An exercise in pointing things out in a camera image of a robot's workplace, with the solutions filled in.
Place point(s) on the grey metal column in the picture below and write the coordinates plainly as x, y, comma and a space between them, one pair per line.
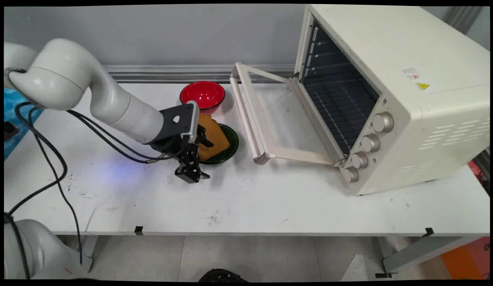
463, 20

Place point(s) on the red bowl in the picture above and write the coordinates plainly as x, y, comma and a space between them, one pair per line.
202, 93

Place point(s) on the orange floor box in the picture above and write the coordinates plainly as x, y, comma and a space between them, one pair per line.
467, 260

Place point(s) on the yellow warning sticker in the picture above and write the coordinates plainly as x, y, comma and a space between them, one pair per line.
422, 85

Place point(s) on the toasted bread slice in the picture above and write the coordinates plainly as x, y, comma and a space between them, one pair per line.
214, 137

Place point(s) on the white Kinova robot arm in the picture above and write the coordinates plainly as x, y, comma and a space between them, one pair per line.
63, 75

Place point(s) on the grey table leg beam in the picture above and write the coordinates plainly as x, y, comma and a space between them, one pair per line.
425, 250

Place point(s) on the silver oven knob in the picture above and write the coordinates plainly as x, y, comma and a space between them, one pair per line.
370, 142
383, 122
360, 159
350, 174

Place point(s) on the small black box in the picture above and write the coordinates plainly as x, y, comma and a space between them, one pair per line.
10, 130

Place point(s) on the glass oven door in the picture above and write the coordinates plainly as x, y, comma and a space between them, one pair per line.
246, 115

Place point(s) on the cream toaster oven body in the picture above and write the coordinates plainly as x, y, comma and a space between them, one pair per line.
409, 119

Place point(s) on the white oven label sticker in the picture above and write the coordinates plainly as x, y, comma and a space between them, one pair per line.
411, 73

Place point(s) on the grey table leg post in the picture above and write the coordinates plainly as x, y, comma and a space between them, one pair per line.
89, 250

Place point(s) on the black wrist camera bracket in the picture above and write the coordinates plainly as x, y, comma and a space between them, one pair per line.
179, 119

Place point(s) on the blue plastic bubble sheet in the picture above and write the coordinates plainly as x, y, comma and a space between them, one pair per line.
20, 119

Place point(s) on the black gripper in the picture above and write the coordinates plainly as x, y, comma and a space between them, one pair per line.
173, 147

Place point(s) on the red packet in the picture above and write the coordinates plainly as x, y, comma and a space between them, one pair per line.
479, 172

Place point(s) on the dark green plate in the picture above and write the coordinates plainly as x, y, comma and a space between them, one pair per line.
232, 141

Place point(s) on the black round floor object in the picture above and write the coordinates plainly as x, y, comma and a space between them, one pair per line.
222, 275

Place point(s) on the metal oven rack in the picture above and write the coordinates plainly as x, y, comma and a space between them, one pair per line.
342, 107

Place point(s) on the aluminium wall rail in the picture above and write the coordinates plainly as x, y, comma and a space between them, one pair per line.
171, 73

